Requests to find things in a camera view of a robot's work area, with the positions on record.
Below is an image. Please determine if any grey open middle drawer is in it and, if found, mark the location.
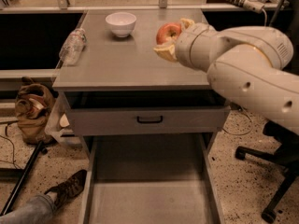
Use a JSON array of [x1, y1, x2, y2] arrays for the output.
[[78, 133, 225, 224]]

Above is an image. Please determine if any blue jeans leg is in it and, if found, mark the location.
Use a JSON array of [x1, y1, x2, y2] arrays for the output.
[[0, 191, 58, 224]]

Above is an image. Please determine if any clear plastic storage bin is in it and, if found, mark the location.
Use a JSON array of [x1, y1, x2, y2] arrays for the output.
[[45, 95, 81, 148]]

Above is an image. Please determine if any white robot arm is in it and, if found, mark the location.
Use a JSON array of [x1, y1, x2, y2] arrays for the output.
[[154, 19, 299, 134]]

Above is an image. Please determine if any grey drawer cabinet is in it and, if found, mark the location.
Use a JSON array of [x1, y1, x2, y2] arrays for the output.
[[51, 8, 243, 156]]

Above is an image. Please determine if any black metal pole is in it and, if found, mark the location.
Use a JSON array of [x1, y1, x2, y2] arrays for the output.
[[0, 141, 48, 216]]

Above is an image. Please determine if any grey cable on floor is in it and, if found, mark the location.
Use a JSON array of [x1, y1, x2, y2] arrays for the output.
[[221, 7, 269, 136]]

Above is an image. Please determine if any red apple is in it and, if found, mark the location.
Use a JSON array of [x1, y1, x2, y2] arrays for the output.
[[156, 22, 181, 45]]

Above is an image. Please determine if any brown leather shoe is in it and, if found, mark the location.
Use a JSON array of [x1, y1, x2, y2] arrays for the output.
[[45, 169, 87, 209]]

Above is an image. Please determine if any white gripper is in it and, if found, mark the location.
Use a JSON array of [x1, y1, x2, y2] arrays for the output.
[[153, 18, 228, 72]]

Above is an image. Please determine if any grey top drawer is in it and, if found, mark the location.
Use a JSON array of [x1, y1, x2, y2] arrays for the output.
[[66, 90, 230, 136]]

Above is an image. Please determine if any white flexible hose fixture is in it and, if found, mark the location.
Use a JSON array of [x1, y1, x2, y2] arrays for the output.
[[215, 0, 265, 14]]

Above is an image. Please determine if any brown backpack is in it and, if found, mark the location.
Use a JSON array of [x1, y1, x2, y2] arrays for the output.
[[15, 77, 55, 145]]

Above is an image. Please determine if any clear plastic water bottle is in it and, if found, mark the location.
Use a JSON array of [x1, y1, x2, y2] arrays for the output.
[[59, 28, 87, 65]]

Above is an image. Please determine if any white ceramic bowl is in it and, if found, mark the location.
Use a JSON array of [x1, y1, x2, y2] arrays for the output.
[[106, 12, 136, 37]]

